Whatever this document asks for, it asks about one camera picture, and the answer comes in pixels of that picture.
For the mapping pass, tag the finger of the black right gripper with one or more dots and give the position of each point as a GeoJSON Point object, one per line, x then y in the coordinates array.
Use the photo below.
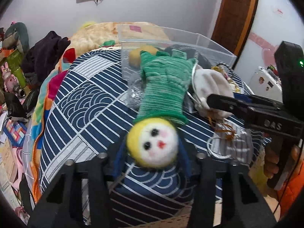
{"type": "Point", "coordinates": [241, 102]}

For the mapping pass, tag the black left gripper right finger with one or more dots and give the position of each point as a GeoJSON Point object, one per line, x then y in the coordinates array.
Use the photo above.
{"type": "Point", "coordinates": [242, 203]}

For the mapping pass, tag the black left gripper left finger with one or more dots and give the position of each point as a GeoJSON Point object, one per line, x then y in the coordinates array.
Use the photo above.
{"type": "Point", "coordinates": [61, 203]}

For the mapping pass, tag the white drawstring pouch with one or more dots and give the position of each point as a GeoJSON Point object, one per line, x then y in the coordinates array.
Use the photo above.
{"type": "Point", "coordinates": [204, 83]}

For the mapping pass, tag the green knitted doll yellow head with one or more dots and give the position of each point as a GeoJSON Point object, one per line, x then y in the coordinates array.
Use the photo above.
{"type": "Point", "coordinates": [153, 141]}

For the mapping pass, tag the orange sleeve forearm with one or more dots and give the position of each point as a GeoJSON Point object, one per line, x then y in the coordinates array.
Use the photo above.
{"type": "Point", "coordinates": [293, 189]}

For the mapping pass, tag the right hand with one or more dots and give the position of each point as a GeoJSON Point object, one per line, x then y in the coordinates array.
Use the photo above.
{"type": "Point", "coordinates": [271, 160]}

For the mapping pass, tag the white suitcase with stickers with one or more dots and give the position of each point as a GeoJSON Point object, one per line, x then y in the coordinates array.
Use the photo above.
{"type": "Point", "coordinates": [264, 83]}

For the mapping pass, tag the yellow floral scrunchie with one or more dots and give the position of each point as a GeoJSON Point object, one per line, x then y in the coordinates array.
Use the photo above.
{"type": "Point", "coordinates": [233, 84]}

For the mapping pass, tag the brown wooden door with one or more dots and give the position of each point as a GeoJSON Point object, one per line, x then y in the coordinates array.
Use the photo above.
{"type": "Point", "coordinates": [233, 24]}

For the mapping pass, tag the navy patterned cushion cloth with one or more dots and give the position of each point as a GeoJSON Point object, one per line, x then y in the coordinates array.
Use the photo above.
{"type": "Point", "coordinates": [89, 114]}

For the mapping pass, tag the pink rabbit figurine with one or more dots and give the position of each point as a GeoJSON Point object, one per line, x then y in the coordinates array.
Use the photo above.
{"type": "Point", "coordinates": [11, 83]}

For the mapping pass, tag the green bottle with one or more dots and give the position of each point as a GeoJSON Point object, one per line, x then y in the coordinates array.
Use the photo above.
{"type": "Point", "coordinates": [21, 79]}

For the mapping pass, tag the clear plastic storage box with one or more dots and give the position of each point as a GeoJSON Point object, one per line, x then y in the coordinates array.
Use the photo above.
{"type": "Point", "coordinates": [130, 60]}

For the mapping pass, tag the dark purple clothing pile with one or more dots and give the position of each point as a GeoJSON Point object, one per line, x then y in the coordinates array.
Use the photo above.
{"type": "Point", "coordinates": [41, 59]}

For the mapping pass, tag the green cardboard box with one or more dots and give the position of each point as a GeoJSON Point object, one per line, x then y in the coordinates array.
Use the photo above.
{"type": "Point", "coordinates": [14, 60]}

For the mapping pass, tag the colourful patchwork fleece blanket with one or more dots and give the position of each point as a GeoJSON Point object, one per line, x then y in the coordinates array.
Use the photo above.
{"type": "Point", "coordinates": [97, 36]}

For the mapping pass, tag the grey green plush toy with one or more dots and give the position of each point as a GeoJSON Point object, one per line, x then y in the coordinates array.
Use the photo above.
{"type": "Point", "coordinates": [16, 36]}

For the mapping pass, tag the black chain bag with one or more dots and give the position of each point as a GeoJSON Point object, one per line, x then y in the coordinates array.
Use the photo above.
{"type": "Point", "coordinates": [191, 53]}

